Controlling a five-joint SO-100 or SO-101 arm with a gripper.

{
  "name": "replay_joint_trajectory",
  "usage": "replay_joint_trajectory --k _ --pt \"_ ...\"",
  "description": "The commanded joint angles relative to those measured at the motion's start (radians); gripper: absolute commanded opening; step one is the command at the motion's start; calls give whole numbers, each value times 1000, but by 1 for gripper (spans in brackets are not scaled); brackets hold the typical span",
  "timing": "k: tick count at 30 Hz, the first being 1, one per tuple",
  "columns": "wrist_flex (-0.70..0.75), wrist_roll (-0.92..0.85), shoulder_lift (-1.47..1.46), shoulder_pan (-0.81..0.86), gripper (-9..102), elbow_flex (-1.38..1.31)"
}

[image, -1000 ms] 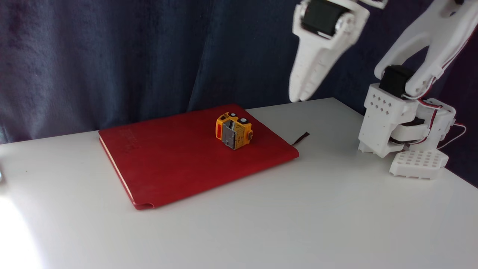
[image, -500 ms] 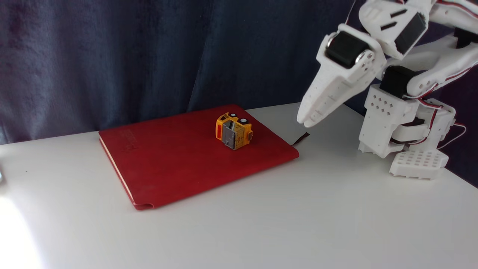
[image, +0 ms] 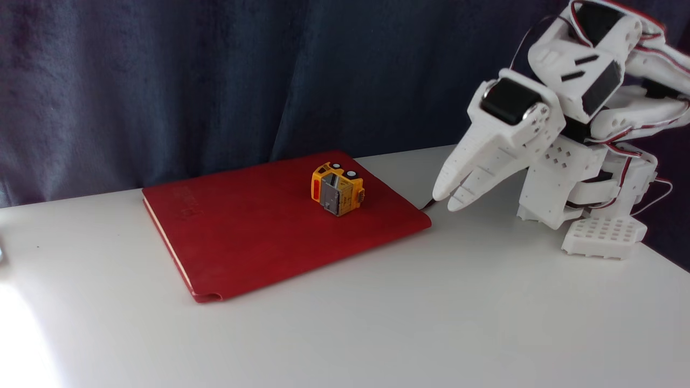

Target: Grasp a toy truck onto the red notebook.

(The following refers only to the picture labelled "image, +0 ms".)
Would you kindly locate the dark red bookmark ribbon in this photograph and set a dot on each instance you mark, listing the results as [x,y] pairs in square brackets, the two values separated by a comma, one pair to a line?
[427,205]

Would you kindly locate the yellow toy truck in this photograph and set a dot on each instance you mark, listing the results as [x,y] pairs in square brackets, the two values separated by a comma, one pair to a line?
[339,194]

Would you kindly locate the dark blue curtain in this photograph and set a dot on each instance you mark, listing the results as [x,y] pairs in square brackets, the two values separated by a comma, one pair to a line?
[161,81]

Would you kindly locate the red notebook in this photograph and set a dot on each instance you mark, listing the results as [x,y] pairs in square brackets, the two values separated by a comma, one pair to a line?
[259,231]

